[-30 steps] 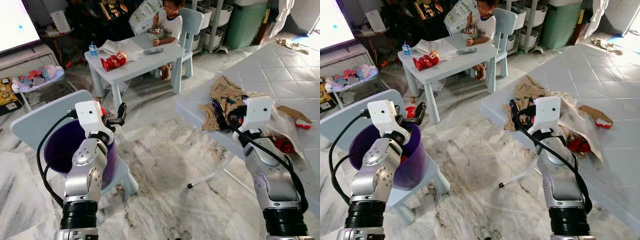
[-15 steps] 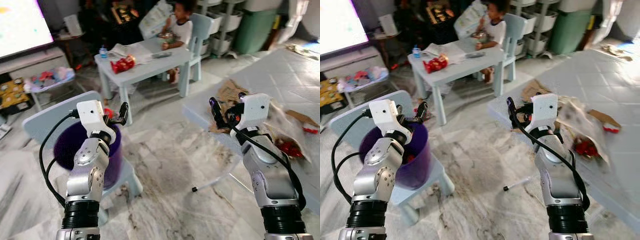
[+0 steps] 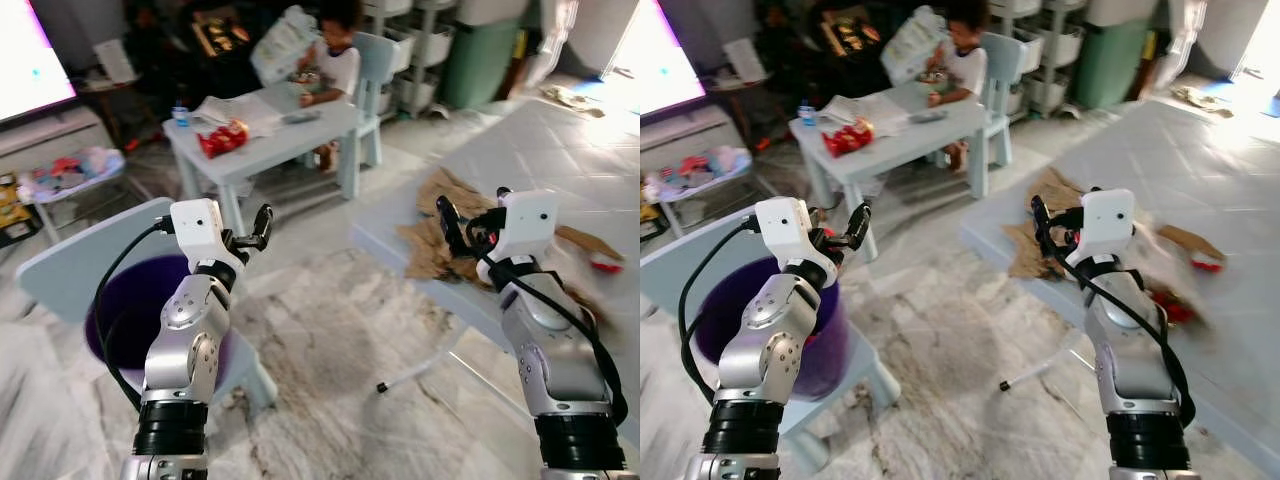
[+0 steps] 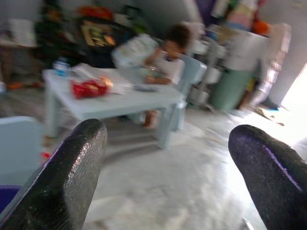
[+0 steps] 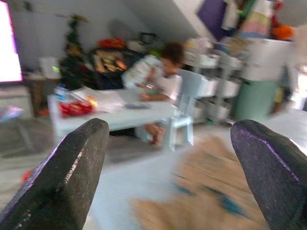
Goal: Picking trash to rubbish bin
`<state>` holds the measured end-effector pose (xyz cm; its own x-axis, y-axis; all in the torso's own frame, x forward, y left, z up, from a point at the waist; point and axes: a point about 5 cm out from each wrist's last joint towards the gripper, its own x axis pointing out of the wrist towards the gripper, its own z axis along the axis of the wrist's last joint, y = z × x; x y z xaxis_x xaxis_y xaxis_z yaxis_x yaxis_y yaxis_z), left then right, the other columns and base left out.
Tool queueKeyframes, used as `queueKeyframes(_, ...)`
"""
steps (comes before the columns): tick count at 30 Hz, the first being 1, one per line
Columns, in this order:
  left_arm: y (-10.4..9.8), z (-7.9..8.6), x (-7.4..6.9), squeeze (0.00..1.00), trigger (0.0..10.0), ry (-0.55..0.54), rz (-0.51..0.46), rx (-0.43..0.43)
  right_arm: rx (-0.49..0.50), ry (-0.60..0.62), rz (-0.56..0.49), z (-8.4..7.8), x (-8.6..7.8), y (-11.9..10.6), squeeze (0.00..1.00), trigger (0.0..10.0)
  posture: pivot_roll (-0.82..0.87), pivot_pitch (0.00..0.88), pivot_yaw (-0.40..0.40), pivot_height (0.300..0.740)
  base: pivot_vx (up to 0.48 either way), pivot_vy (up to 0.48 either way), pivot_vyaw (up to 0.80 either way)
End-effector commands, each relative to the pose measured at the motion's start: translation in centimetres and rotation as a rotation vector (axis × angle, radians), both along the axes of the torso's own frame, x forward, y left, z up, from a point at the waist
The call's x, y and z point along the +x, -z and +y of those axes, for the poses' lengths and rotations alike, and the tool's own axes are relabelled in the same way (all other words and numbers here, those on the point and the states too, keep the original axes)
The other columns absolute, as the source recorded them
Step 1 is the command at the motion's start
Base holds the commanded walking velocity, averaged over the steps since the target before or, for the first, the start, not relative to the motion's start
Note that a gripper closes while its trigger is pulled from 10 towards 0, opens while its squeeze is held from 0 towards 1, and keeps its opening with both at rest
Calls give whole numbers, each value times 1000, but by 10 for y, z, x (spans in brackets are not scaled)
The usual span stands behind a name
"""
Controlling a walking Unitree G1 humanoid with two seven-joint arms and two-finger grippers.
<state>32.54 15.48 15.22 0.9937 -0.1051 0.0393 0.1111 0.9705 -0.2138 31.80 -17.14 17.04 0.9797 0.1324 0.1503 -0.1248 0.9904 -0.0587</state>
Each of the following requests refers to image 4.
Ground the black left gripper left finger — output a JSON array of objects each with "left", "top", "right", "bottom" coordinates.
[{"left": 0, "top": 118, "right": 108, "bottom": 230}]

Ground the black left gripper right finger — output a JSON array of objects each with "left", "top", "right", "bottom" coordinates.
[{"left": 227, "top": 124, "right": 307, "bottom": 230}]

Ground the purple rubbish bin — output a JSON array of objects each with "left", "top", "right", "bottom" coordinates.
[{"left": 0, "top": 185, "right": 22, "bottom": 216}]

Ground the green tall bin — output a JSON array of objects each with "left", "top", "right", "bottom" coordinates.
[{"left": 211, "top": 67, "right": 255, "bottom": 111}]

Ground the light blue plastic stool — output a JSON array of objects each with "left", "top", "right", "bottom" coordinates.
[{"left": 0, "top": 116, "right": 43, "bottom": 187}]

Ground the red snack packet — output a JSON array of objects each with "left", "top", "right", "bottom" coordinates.
[{"left": 71, "top": 76, "right": 113, "bottom": 99}]

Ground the small pale blue kids table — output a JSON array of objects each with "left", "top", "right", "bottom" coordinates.
[{"left": 42, "top": 63, "right": 187, "bottom": 149}]

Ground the white drawer shelf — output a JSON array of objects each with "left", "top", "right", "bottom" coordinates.
[{"left": 191, "top": 40, "right": 227, "bottom": 106}]

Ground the small clear plastic bottle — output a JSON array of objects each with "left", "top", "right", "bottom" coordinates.
[{"left": 53, "top": 58, "right": 69, "bottom": 77}]

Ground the pale blue kids chair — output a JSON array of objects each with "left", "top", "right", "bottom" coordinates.
[{"left": 167, "top": 54, "right": 208, "bottom": 120}]

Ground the metal bowl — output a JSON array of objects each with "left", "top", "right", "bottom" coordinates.
[{"left": 143, "top": 67, "right": 162, "bottom": 80}]

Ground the sitting child in white shirt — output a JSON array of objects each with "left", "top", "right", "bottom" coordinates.
[{"left": 142, "top": 23, "right": 192, "bottom": 129}]

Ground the white printed plastic bag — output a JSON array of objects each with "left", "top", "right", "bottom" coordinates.
[{"left": 112, "top": 33, "right": 159, "bottom": 69}]

